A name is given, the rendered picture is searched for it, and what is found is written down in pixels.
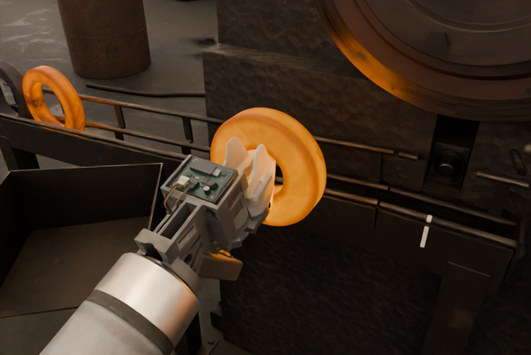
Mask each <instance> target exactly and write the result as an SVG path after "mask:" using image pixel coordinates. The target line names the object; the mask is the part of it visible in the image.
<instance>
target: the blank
mask: <svg viewBox="0 0 531 355"><path fill-rule="evenodd" d="M233 137H237V138H239V140H240V141H241V142H242V144H243V146H244V147H245V149H246V150H247V151H249V150H252V149H257V147H258V146H259V145H260V144H263V145H264V146H265V149H266V151H267V153H268V154H269V155H270V156H271V157H272V158H273V159H274V160H275V161H276V162H277V163H278V164H279V166H280V168H281V171H282V173H283V177H284V183H283V185H281V186H275V185H274V190H273V202H272V207H271V210H270V212H269V215H268V216H267V218H266V219H265V220H264V221H263V222H262V223H263V224H266V225H273V226H285V225H291V224H295V223H296V222H298V221H301V220H303V219H304V218H305V217H306V216H307V215H308V214H309V213H310V212H311V211H312V209H313V208H314V207H315V205H316V204H317V203H318V201H319V200H320V199H321V197H322V195H323V192H324V190H325V187H326V163H325V160H324V157H323V155H322V151H321V150H320V148H319V146H318V143H317V142H316V141H315V139H314V138H313V136H312V135H311V133H310V132H309V131H308V130H307V129H306V128H305V127H304V126H303V125H302V124H301V123H299V122H298V121H297V120H295V119H293V118H292V117H291V116H290V115H287V114H285V113H283V112H281V111H278V110H274V109H271V108H250V109H247V110H244V111H241V112H240V113H239V114H237V115H235V116H233V117H232V118H230V119H229V120H227V121H226V122H225V123H223V124H222V125H221V126H220V128H219V129H218V130H217V132H216V133H215V135H214V138H213V141H212V145H211V150H210V160H211V161H212V162H214V163H217V164H221V165H223V163H224V160H225V152H226V145H227V143H228V141H229V140H230V139H231V138H233Z"/></svg>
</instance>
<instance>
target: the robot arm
mask: <svg viewBox="0 0 531 355"><path fill-rule="evenodd" d="M185 165H186V167H185ZM184 167H185V168H184ZM182 169H183V170H182ZM181 170H182V171H181ZM275 170H276V161H275V160H274V159H273V158H272V157H271V156H270V155H269V154H268V153H267V151H266V148H265V146H264V145H263V144H260V145H259V146H258V147H257V149H252V150H249V151H247V150H246V149H245V147H244V146H243V144H242V142H241V141H240V140H239V138H237V137H233V138H231V139H230V140H229V141H228V143H227V145H226V152H225V160H224V163H223V165H221V164H217V163H214V162H212V161H207V160H204V159H201V158H199V157H192V155H191V154H189V155H188V157H187V158H186V159H185V160H184V161H183V162H182V163H181V165H180V166H178V167H177V169H176V170H175V171H174V172H173V173H172V174H171V176H170V177H169V178H168V179H167V180H166V182H165V183H164V184H163V185H162V186H161V187H160V189H161V191H162V193H163V196H164V198H165V200H164V206H165V208H166V209H167V211H166V212H167V215H166V217H165V218H164V219H163V220H162V221H161V222H160V223H159V225H158V226H157V227H156V229H155V230H154V231H153V232H151V231H149V230H148V229H145V228H144V229H142V230H141V231H140V233H139V234H138V235H137V236H136V238H135V239H134V240H135V242H136V243H137V245H138V246H139V248H140V249H139V251H138V252H137V253H136V254H135V253H126V254H123V255H122V256H121V257H120V259H119V260H118V261H117V262H116V264H115V265H114V266H113V267H112V268H111V269H110V270H109V271H108V272H107V274H106V275H105V276H104V278H103V279H102V280H101V281H100V283H99V284H98V285H97V286H96V287H95V288H94V290H93V291H92V292H91V294H90V295H89V296H88V297H87V298H86V300H85V301H84V302H83V303H82V304H81V306H80V307H79V308H78V309H77V310H76V311H75V312H74V313H73V315H72V316H71V317H70V318H69V320H68V321H67V322H66V323H65V325H64V326H63V327H62V328H61V330H60V331H59V332H58V333H57V334H56V335H55V336H54V337H53V338H52V340H51V341H50V342H49V343H48V345H47V346H46V347H45V348H44V350H43V351H42V352H41V353H40V355H170V354H171V352H172V350H173V349H174V348H175V347H176V345H177V344H178V342H179V340H180V338H181V337H182V336H183V334H184V333H185V331H186V329H187V328H188V326H189V325H190V323H191V321H192V320H193V318H194V317H195V316H196V314H197V313H198V310H199V309H200V308H199V303H198V300H197V297H196V296H197V294H198V292H199V291H200V289H201V287H202V283H201V280H200V278H210V279H217V280H231V281H235V280H236V279H237V278H238V276H239V273H240V271H241V269H242V266H243V263H242V262H241V261H239V260H238V259H234V258H233V256H232V254H231V253H230V252H229V251H230V250H231V249H232V248H236V247H241V246H242V243H241V242H242V241H243V240H244V239H245V238H246V237H247V236H248V235H249V233H252V234H255V233H256V231H257V229H258V226H259V225H260V224H261V223H262V222H263V221H264V220H265V219H266V218H267V216H268V215H269V212H270V210H271V207H272V202H273V190H274V179H275ZM180 171H181V172H180ZM179 172H180V173H179ZM248 176H249V177H248ZM175 177H176V178H175ZM247 177H248V179H247ZM172 180H173V181H172ZM166 203H167V204H168V206H169V209H168V208H167V206H166Z"/></svg>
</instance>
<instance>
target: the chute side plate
mask: <svg viewBox="0 0 531 355"><path fill-rule="evenodd" d="M0 136H3V137H4V138H8V139H9V141H10V144H11V146H12V147H13V148H17V149H21V150H24V151H27V152H30V153H35V154H38V155H41V156H44V157H49V158H52V159H55V160H57V161H62V162H66V163H68V164H73V165H76V166H79V167H89V166H105V165H121V164H153V163H164V171H165V178H166V180H167V179H168V178H169V177H170V176H171V174H172V173H173V172H174V171H175V170H176V169H177V167H178V166H180V165H181V163H182V161H179V160H176V159H171V158H168V157H162V156H158V155H156V154H151V153H146V152H142V151H139V150H136V149H129V148H126V147H122V146H119V145H113V144H109V143H106V142H100V141H97V140H92V139H89V138H83V137H80V136H77V135H73V134H67V133H63V132H60V131H56V130H51V129H47V128H43V127H38V126H34V125H31V124H27V123H21V122H18V121H14V120H11V119H5V118H1V117H0ZM375 222H376V224H375ZM285 226H287V227H290V228H295V229H298V230H301V231H304V232H309V233H312V234H315V235H318V236H322V237H325V238H328V239H331V240H336V241H339V242H342V243H345V244H350V245H353V246H356V247H361V248H363V249H367V250H369V251H374V252H377V253H379V254H381V255H385V256H388V257H391V258H392V259H396V260H399V261H402V262H405V263H408V264H410V265H413V266H417V267H419V268H421V269H424V270H428V271H431V272H433V273H435V274H439V275H442V276H444V274H445V271H446V266H447V263H448V262H451V263H454V264H457V265H459V266H463V267H466V268H469V269H471V270H475V271H478V272H481V273H483V274H486V275H489V276H490V279H489V282H488V285H487V288H486V290H485V291H487V292H490V293H493V294H495V295H496V294H497V292H498V290H499V287H500V284H501V282H502V279H503V276H504V274H505V272H506V269H507V266H508V264H509V261H510V258H511V256H512V254H513V250H512V249H509V248H507V247H502V246H499V245H496V244H492V243H489V242H486V241H483V240H479V239H477V238H473V237H471V236H467V235H463V234H461V233H458V232H453V231H450V230H448V229H445V228H440V227H438V226H434V225H430V224H428V223H424V222H422V221H418V220H414V219H412V218H409V217H404V216H401V215H398V214H395V213H391V212H389V211H386V210H381V209H378V215H377V220H376V208H375V207H372V206H366V205H362V204H359V203H355V202H350V201H346V200H342V199H339V198H333V197H330V196H326V195H322V197H321V199H320V200H319V201H318V203H317V204H316V205H315V207H314V208H313V209H312V211H311V212H310V213H309V214H308V215H307V216H306V217H305V218H304V219H303V220H301V221H298V222H296V223H295V224H291V225H285ZM425 226H427V227H429V229H428V232H427V239H426V242H425V245H424V247H421V246H420V244H421V240H422V236H423V233H424V227H425Z"/></svg>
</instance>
